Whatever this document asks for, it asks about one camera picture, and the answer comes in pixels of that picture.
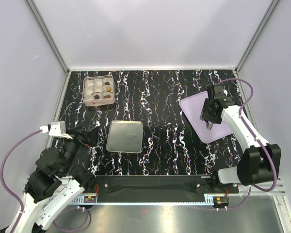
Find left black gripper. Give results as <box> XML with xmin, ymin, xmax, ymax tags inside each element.
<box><xmin>60</xmin><ymin>125</ymin><xmax>100</xmax><ymax>175</ymax></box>

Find metal tongs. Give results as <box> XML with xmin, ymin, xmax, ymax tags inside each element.
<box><xmin>206</xmin><ymin>121</ymin><xmax>213</xmax><ymax>130</ymax></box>

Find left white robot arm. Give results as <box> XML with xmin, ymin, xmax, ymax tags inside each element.
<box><xmin>0</xmin><ymin>121</ymin><xmax>99</xmax><ymax>233</ymax></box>

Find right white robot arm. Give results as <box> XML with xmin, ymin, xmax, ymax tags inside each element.
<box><xmin>200</xmin><ymin>84</ymin><xmax>281</xmax><ymax>193</ymax></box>

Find pink chocolate box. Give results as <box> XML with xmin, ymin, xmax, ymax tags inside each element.
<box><xmin>82</xmin><ymin>75</ymin><xmax>115</xmax><ymax>107</ymax></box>

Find lavender plastic tray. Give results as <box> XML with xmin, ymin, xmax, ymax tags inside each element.
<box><xmin>179</xmin><ymin>91</ymin><xmax>232</xmax><ymax>144</ymax></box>

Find silver metal box lid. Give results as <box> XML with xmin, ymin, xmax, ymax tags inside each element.
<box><xmin>106</xmin><ymin>120</ymin><xmax>144</xmax><ymax>153</ymax></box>

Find left orange connector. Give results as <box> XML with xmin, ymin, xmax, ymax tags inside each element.
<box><xmin>84</xmin><ymin>196</ymin><xmax>97</xmax><ymax>203</ymax></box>

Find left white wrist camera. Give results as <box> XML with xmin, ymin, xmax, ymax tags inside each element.
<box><xmin>39</xmin><ymin>121</ymin><xmax>73</xmax><ymax>139</ymax></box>

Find white cable duct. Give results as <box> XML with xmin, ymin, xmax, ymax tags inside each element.
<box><xmin>70</xmin><ymin>192</ymin><xmax>214</xmax><ymax>206</ymax></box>

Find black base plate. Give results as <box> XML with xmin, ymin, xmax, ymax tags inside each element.
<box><xmin>95</xmin><ymin>175</ymin><xmax>239</xmax><ymax>196</ymax></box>

